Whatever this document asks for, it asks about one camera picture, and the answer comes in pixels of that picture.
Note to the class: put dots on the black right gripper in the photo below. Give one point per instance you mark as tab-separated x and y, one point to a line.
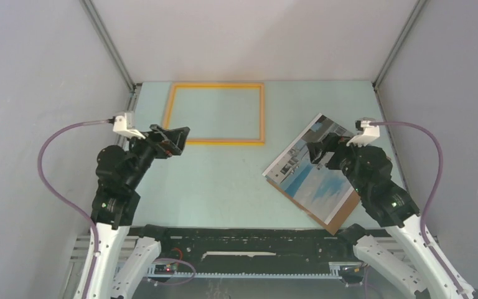
333	143

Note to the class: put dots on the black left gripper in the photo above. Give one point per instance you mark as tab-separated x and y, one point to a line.
166	142

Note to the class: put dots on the orange wooden picture frame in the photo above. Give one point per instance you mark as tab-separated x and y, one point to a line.
260	87

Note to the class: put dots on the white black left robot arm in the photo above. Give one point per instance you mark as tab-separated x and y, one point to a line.
119	172

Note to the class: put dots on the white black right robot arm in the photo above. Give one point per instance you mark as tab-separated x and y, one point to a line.
368	170

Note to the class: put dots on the building and sky photo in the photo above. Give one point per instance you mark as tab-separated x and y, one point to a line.
318	191

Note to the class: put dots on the brown cardboard backing board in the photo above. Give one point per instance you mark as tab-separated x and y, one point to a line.
339	217

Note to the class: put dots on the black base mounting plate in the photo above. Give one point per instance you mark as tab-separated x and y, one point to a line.
253	251

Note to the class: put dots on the small electronics board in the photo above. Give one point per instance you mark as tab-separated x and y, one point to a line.
167	269

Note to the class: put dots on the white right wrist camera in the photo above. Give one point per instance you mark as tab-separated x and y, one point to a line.
367	132

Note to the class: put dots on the left aluminium corner post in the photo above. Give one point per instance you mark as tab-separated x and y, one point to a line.
108	43

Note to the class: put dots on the aluminium corner post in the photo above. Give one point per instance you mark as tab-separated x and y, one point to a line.
399	42
108	43

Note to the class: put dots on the aluminium rail front frame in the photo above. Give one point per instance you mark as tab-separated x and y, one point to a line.
350	273

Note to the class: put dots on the right aluminium corner post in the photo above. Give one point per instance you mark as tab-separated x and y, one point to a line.
399	42

